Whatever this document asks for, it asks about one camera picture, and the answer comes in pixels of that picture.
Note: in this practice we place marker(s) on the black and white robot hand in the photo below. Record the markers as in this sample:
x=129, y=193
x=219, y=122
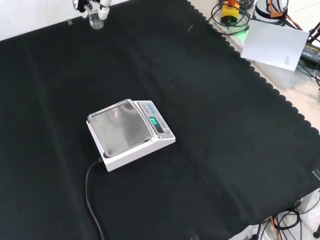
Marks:
x=104, y=10

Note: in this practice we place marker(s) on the yellow stop button box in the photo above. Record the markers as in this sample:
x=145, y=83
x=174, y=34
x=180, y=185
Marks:
x=229, y=13

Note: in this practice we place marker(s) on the pale board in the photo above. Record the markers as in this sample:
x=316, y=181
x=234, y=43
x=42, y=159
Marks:
x=272, y=45

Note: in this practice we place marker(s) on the small clear glass beaker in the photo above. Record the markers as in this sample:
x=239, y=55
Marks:
x=96, y=22

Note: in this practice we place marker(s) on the clear plastic base plate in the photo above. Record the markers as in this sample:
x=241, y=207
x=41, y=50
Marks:
x=287, y=77

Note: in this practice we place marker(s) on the white electronic balance steel pan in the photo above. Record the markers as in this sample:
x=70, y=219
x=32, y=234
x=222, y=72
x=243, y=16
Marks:
x=125, y=130

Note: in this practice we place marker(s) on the grey tape piece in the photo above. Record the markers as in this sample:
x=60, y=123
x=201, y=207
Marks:
x=70, y=22
x=317, y=174

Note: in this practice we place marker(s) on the black power adapter yellow label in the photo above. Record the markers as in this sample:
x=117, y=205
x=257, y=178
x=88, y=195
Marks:
x=311, y=52

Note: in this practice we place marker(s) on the black bench cloth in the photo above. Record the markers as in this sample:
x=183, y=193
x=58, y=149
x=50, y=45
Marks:
x=200, y=150

